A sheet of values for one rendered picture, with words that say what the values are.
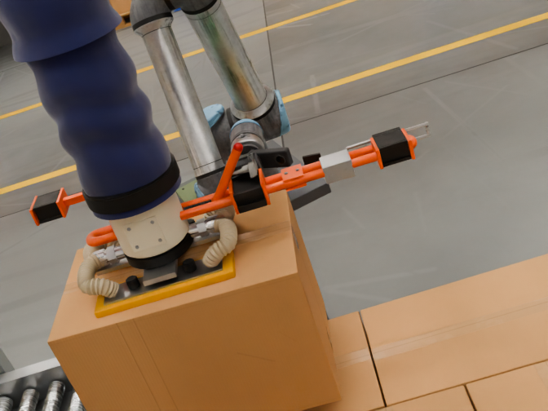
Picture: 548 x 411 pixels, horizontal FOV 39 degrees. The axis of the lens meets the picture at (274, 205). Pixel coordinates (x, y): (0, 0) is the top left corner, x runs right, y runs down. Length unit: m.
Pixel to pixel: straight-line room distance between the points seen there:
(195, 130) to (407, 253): 1.53
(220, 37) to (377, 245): 1.56
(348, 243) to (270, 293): 1.87
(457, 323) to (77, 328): 1.00
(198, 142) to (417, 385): 0.86
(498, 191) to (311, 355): 2.00
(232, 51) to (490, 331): 1.07
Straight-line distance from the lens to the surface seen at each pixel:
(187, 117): 2.13
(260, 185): 1.78
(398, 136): 1.80
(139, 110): 1.68
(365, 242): 3.55
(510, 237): 3.36
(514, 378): 1.98
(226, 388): 1.90
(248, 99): 2.44
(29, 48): 1.62
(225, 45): 2.28
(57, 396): 2.53
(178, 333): 1.80
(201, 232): 1.84
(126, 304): 1.81
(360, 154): 1.82
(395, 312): 2.24
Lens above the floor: 1.94
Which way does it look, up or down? 28 degrees down
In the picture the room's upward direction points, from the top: 20 degrees counter-clockwise
